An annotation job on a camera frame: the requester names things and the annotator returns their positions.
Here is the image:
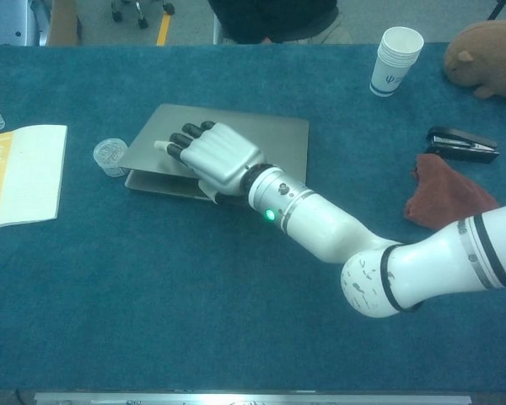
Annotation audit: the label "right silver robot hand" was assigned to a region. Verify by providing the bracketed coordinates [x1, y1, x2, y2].
[153, 121, 266, 206]

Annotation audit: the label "silver laptop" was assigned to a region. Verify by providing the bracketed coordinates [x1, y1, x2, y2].
[124, 103, 311, 204]

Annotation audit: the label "clear jar of paper clips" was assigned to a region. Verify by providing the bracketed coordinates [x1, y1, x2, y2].
[93, 137, 130, 178]

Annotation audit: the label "seated person in black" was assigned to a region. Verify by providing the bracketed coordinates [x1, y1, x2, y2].
[208, 0, 353, 45]

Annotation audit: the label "blue carpet table cover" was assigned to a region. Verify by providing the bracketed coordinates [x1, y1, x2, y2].
[0, 44, 506, 392]

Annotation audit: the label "office chair wheel base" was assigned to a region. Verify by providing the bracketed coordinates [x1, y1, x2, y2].
[110, 0, 176, 30]

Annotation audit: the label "orange white Lexicon booklet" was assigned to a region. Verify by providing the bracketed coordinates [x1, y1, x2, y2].
[0, 124, 68, 231]

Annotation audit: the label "white paper cup stack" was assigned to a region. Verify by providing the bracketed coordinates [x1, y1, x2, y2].
[369, 26, 425, 98]

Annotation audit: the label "brown cardboard box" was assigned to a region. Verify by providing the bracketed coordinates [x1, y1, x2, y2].
[46, 0, 83, 46]

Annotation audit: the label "red-brown folded cloth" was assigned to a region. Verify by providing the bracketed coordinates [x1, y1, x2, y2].
[403, 154, 501, 231]

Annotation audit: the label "black stapler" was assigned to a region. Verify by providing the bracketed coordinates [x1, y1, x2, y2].
[426, 125, 501, 165]

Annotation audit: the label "grey metal cabinet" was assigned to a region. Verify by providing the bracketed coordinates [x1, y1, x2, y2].
[0, 0, 51, 46]

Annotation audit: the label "brown plush animal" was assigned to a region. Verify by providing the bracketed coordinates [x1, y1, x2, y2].
[442, 19, 506, 106]

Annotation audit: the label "black tripod legs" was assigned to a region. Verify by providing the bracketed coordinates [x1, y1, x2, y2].
[487, 0, 506, 22]

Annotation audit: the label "aluminium frame rail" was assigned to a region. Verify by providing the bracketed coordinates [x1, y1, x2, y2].
[33, 391, 473, 405]

